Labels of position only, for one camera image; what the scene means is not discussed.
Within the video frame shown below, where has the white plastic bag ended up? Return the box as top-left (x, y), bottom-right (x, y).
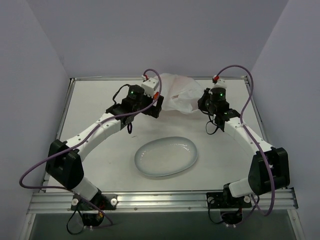
top-left (160, 73), bottom-right (204, 115)

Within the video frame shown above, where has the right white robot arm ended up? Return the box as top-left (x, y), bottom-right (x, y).
top-left (197, 87), bottom-right (290, 207)

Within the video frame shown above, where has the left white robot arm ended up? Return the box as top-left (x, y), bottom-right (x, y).
top-left (45, 79), bottom-right (164, 210)

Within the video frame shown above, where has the white oval plate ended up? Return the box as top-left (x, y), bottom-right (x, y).
top-left (134, 136), bottom-right (198, 178)

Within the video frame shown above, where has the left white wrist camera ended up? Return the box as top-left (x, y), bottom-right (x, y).
top-left (141, 75), bottom-right (160, 98)

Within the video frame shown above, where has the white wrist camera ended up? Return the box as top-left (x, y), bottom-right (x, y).
top-left (141, 75), bottom-right (160, 98)
top-left (212, 75), bottom-right (227, 89)

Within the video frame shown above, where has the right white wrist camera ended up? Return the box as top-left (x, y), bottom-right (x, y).
top-left (212, 75), bottom-right (227, 89)

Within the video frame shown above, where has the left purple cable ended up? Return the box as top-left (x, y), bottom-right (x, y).
top-left (19, 68), bottom-right (163, 228)

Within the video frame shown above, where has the purple cable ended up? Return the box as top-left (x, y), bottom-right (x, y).
top-left (19, 68), bottom-right (163, 228)
top-left (212, 64), bottom-right (276, 216)

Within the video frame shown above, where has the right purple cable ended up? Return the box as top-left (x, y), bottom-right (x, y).
top-left (212, 64), bottom-right (276, 216)

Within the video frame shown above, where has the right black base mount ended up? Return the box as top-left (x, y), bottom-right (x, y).
top-left (206, 190), bottom-right (252, 227)

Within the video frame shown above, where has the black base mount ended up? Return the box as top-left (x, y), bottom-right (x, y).
top-left (206, 190), bottom-right (252, 227)
top-left (71, 191), bottom-right (118, 229)

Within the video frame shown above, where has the aluminium front rail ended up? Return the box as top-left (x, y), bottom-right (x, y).
top-left (26, 189), bottom-right (299, 215)

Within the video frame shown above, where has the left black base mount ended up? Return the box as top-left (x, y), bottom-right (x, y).
top-left (71, 191), bottom-right (118, 229)

